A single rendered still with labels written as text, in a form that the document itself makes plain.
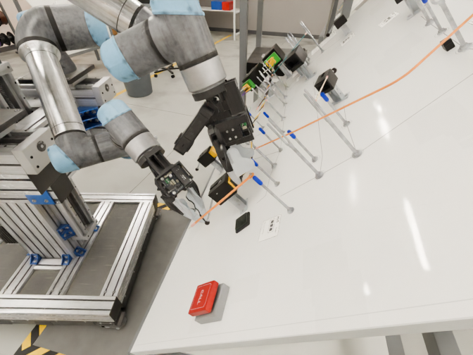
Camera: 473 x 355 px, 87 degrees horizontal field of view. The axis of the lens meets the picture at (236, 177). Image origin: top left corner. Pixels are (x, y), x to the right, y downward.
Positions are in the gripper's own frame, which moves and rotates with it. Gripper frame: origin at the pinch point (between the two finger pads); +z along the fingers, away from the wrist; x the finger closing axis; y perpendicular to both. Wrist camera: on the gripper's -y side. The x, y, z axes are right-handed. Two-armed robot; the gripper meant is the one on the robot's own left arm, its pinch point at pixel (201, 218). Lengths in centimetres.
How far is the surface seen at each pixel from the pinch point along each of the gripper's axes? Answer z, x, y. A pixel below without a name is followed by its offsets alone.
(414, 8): -5, 66, 30
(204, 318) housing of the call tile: 11.7, -13.4, 19.1
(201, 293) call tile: 8.8, -11.3, 17.9
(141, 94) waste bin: -188, 101, -296
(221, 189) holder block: -2.3, 5.6, 10.4
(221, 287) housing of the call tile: 10.3, -8.3, 19.0
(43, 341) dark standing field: -1, -87, -109
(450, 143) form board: 11.0, 20.6, 44.2
